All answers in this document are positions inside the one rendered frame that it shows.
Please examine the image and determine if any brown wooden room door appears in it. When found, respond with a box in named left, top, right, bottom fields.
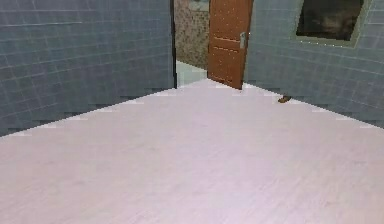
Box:
left=207, top=0, right=254, bottom=91

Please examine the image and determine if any pale framed picture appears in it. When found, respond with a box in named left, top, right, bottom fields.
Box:
left=188, top=0, right=211, bottom=12

